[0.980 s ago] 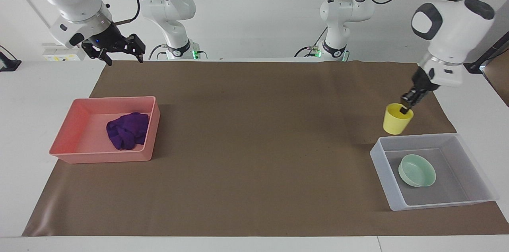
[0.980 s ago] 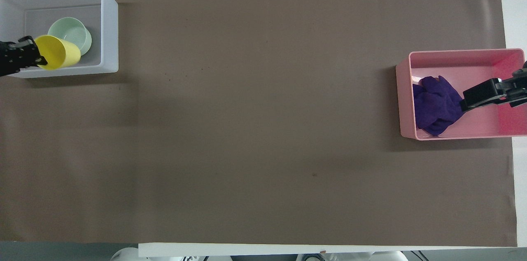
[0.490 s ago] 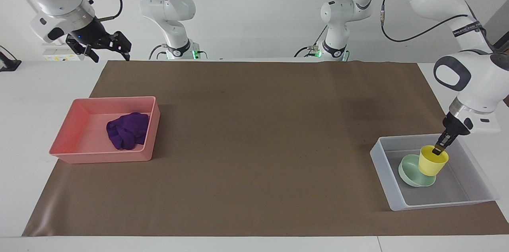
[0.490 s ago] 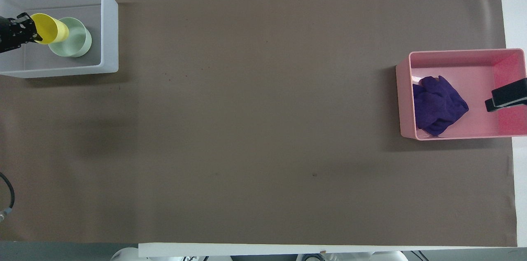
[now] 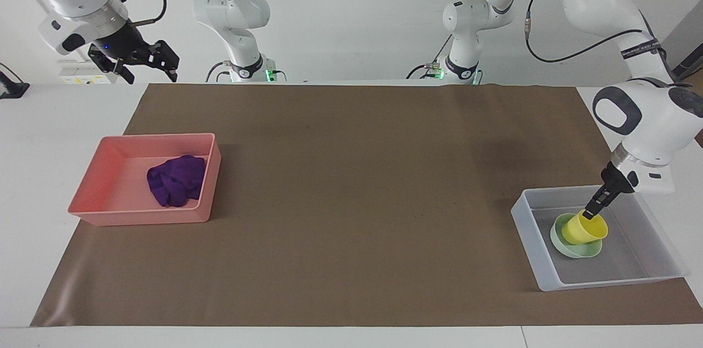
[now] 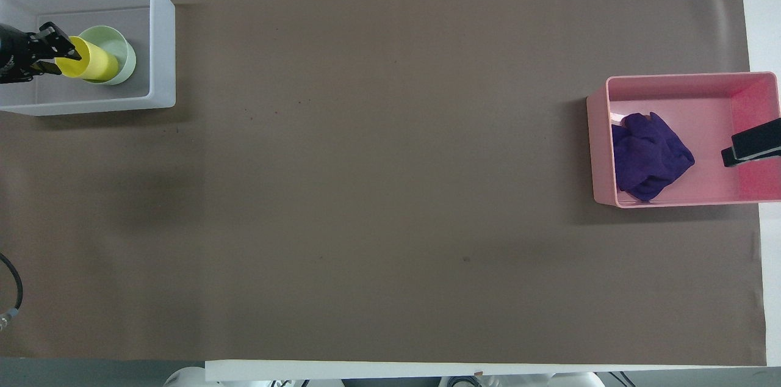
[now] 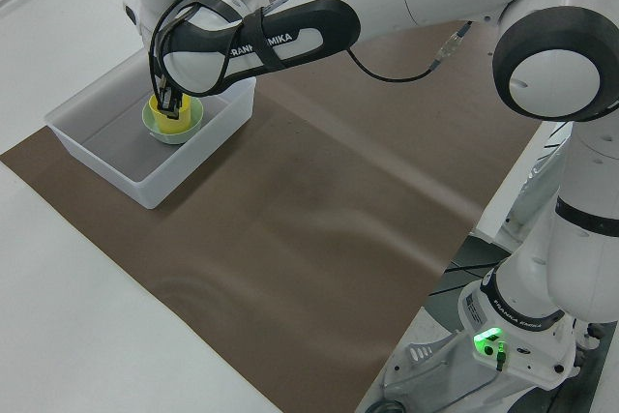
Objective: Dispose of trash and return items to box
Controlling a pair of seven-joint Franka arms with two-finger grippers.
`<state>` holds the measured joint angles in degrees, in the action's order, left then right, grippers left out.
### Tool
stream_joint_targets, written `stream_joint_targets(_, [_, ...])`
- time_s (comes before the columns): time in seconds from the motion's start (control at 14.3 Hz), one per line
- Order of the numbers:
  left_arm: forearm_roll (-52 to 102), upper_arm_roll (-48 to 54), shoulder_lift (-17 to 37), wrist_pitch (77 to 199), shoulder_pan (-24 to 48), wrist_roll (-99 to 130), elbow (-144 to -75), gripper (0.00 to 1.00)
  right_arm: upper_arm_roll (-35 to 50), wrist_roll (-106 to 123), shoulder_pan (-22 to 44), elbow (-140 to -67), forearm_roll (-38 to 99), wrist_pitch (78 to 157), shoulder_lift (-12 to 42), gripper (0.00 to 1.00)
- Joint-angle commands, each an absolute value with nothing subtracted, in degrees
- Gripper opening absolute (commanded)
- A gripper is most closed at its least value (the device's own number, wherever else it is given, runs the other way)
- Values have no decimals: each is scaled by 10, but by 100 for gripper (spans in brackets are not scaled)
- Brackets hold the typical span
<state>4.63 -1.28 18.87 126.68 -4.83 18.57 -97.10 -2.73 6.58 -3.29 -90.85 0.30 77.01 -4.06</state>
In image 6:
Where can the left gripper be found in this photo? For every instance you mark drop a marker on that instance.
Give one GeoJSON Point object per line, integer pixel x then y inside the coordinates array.
{"type": "Point", "coordinates": [12, 54]}

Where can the yellow plastic cup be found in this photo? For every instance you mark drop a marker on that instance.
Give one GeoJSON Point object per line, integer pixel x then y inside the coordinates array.
{"type": "Point", "coordinates": [91, 62]}

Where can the pink plastic box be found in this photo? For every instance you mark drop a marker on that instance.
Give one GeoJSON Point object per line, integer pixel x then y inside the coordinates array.
{"type": "Point", "coordinates": [701, 100]}

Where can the white translucent plastic box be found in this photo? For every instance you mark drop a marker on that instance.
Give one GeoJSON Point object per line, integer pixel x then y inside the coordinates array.
{"type": "Point", "coordinates": [161, 39]}

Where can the light green plastic cup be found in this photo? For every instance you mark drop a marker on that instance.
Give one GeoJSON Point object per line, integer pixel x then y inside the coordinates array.
{"type": "Point", "coordinates": [119, 45]}

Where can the purple cloth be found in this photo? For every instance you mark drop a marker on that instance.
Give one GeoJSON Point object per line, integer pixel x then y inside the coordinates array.
{"type": "Point", "coordinates": [647, 155]}

